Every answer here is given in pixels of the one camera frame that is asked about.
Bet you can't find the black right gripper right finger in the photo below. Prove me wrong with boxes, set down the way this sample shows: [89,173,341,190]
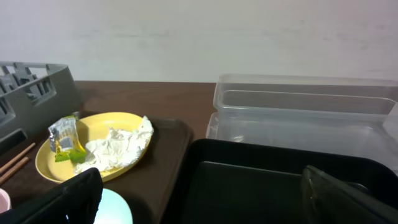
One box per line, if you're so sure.
[301,166,397,224]

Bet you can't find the grey dishwasher rack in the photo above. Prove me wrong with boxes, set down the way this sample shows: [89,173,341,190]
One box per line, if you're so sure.
[1,61,80,154]

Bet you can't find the light blue bowl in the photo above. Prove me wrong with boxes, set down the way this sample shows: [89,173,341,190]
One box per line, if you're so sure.
[94,189,133,224]

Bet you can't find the pink bowl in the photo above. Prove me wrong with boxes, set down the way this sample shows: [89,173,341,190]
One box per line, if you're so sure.
[0,189,12,213]

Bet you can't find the black waste tray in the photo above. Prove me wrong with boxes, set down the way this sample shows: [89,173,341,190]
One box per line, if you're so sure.
[162,139,397,223]

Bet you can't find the white tissue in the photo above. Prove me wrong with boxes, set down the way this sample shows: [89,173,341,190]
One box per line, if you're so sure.
[74,116,154,174]

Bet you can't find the brown serving tray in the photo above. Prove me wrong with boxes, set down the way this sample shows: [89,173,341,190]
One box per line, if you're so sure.
[1,116,193,223]

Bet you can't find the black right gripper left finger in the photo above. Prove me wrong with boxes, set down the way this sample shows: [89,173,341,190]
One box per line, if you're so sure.
[1,168,103,224]

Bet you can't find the clear plastic bin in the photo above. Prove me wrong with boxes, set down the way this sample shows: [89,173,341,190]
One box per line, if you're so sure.
[206,74,397,171]

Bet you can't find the wooden chopstick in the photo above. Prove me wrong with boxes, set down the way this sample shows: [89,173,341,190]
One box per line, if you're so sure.
[0,157,30,185]
[0,143,35,174]

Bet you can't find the wooden chopstick right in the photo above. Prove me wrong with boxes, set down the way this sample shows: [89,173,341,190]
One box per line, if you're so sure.
[0,157,30,185]

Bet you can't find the wooden chopstick left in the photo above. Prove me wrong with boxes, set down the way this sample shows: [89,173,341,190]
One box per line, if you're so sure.
[0,143,35,174]

